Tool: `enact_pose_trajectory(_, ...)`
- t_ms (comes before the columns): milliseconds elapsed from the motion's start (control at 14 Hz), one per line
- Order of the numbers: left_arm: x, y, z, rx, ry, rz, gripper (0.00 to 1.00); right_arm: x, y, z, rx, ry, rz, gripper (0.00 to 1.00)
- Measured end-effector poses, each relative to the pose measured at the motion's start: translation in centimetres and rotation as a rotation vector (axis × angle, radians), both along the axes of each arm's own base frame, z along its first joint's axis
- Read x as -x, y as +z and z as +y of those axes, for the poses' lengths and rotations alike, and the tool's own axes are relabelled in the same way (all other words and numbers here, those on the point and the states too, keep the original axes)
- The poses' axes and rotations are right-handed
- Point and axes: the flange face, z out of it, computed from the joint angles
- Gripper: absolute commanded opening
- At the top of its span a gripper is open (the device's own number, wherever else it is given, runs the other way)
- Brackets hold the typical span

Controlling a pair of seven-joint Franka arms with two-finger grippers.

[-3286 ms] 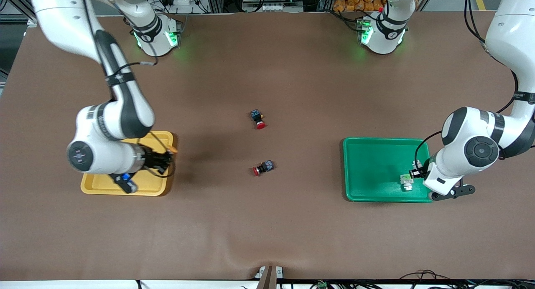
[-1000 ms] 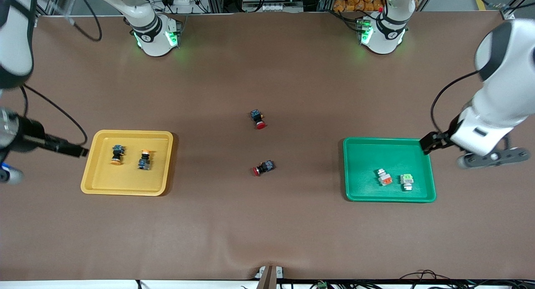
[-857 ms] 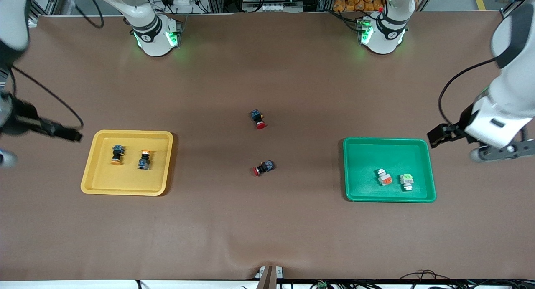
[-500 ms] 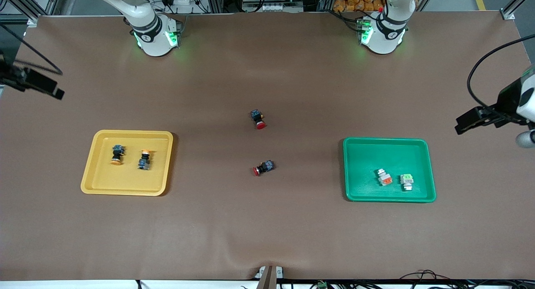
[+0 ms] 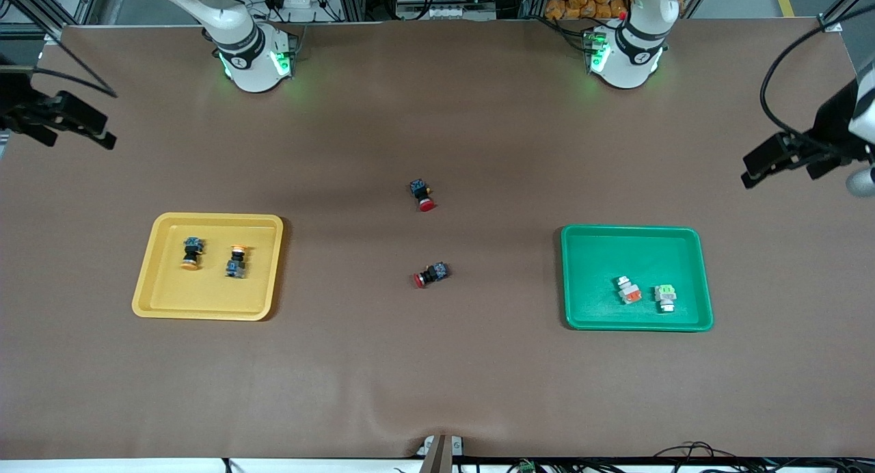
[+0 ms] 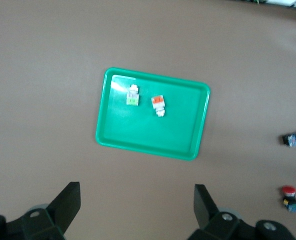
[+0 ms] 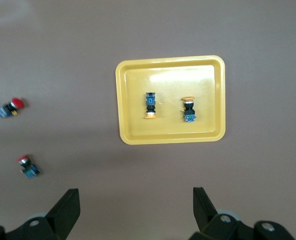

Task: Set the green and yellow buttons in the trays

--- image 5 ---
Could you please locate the yellow push button switch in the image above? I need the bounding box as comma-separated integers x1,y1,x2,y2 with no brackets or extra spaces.
225,245,249,280
180,236,206,271

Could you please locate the green plastic tray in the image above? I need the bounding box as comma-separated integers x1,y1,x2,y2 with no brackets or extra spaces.
561,225,715,333

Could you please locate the yellow plastic tray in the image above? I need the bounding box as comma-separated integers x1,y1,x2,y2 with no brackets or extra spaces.
131,213,284,321

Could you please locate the orange packets pile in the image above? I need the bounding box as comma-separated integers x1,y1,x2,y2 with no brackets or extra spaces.
544,0,627,21

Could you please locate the white power strip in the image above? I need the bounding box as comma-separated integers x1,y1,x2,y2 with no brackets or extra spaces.
393,4,481,21

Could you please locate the brown table mat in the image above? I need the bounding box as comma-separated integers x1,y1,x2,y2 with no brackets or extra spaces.
0,18,875,460

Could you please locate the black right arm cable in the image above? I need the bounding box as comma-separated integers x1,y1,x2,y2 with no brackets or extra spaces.
31,30,118,99

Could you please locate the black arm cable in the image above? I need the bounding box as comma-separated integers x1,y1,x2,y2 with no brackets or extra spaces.
760,21,852,149
31,30,118,99

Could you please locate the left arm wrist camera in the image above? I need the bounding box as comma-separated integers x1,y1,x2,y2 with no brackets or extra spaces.
846,168,875,199

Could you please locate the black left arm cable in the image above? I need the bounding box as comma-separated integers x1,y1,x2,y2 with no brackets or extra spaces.
760,21,852,149

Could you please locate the aluminium frame profile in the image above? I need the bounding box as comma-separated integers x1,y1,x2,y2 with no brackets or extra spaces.
0,0,103,40

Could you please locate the black cable bundle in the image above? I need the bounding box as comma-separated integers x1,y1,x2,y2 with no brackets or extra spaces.
649,442,875,473

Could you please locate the red push button switch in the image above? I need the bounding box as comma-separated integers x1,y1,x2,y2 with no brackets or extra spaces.
409,178,436,213
412,261,450,289

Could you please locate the metal table edge bracket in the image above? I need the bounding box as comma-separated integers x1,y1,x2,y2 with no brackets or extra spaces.
418,434,465,473

